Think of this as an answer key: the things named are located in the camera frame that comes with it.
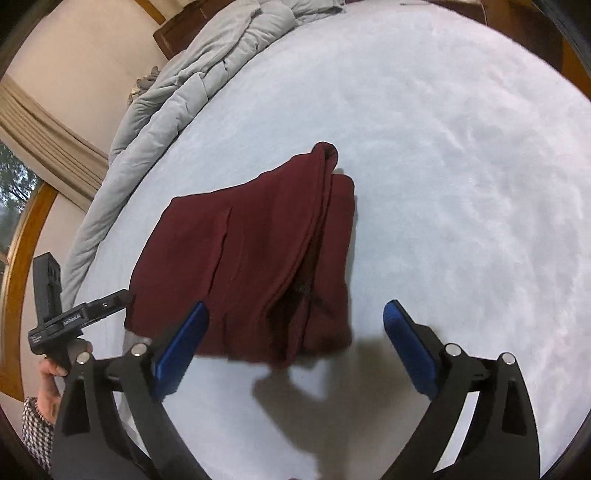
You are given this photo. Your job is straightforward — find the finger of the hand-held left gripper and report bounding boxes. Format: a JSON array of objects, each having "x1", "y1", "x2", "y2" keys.
[{"x1": 92, "y1": 289, "x2": 134, "y2": 321}]

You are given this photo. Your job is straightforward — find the dark wooden headboard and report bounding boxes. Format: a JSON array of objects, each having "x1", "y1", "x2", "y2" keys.
[{"x1": 152, "y1": 0, "x2": 262, "y2": 61}]

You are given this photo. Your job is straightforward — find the person's left forearm checkered sleeve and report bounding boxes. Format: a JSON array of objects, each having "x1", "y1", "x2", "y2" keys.
[{"x1": 21, "y1": 396, "x2": 57, "y2": 469}]

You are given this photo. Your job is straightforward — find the beige curtain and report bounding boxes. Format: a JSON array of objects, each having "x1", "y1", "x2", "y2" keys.
[{"x1": 0, "y1": 76, "x2": 110, "y2": 212}]

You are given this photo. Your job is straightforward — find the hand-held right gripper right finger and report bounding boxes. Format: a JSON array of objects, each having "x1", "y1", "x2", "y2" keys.
[{"x1": 383, "y1": 300, "x2": 541, "y2": 480}]

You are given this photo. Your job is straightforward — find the grey comforter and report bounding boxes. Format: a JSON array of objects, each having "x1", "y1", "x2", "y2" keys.
[{"x1": 62, "y1": 0, "x2": 347, "y2": 308}]

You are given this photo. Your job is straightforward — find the maroon pants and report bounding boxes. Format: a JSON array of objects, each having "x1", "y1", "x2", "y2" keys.
[{"x1": 124, "y1": 142, "x2": 356, "y2": 367}]

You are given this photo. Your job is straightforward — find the window with wooden frame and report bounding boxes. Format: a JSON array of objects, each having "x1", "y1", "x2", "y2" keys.
[{"x1": 0, "y1": 141, "x2": 59, "y2": 401}]

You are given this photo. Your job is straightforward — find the bed with white sheet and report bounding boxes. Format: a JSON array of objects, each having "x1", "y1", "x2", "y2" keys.
[{"x1": 69, "y1": 0, "x2": 591, "y2": 480}]

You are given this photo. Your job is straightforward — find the person's left hand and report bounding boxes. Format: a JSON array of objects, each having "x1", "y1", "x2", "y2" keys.
[{"x1": 38, "y1": 339, "x2": 93, "y2": 418}]

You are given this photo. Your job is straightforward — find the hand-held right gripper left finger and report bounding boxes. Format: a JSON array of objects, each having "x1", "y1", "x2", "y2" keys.
[{"x1": 51, "y1": 302, "x2": 209, "y2": 480}]

